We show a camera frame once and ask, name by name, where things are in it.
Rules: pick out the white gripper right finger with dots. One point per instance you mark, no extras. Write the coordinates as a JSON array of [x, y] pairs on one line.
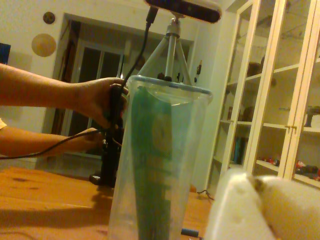
[[295, 212]]

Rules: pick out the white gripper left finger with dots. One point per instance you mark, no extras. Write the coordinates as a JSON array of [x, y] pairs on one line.
[[232, 212]]

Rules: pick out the black leader arm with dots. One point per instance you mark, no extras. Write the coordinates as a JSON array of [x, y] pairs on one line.
[[111, 150]]

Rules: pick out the tall clear plastic cup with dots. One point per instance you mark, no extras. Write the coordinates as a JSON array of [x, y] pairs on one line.
[[160, 162]]

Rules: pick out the person's left hand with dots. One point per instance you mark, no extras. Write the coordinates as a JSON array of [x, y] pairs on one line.
[[93, 140]]

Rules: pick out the person's right hand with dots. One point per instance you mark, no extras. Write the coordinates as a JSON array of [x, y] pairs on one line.
[[96, 100]]

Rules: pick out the red toy car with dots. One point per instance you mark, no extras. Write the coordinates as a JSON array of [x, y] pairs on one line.
[[307, 170]]

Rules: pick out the white glass-door cabinet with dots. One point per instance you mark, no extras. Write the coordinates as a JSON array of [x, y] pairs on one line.
[[272, 100]]

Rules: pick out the silver camera tripod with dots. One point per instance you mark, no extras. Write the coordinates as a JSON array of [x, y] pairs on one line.
[[171, 47]]

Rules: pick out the black oval camera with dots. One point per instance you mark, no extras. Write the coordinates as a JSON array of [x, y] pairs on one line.
[[185, 7]]

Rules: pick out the large round wall plate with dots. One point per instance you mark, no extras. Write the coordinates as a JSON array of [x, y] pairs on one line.
[[43, 45]]

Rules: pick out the small dark wall plate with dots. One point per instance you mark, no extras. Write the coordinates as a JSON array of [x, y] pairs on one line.
[[49, 18]]

